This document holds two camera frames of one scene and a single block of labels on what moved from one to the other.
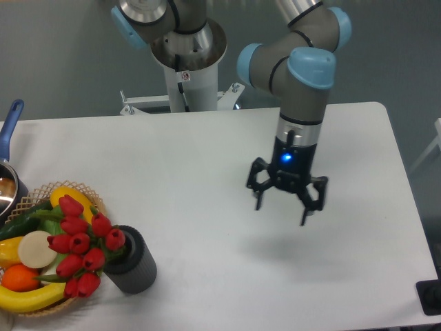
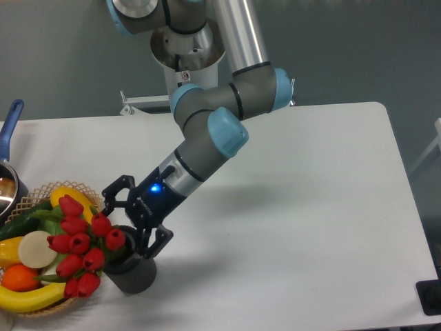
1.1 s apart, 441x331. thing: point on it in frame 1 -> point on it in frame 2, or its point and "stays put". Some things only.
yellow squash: (59, 192) stays put
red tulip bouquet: (83, 249) stays put
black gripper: (291, 167) -> (150, 204)
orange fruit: (18, 278) stays put
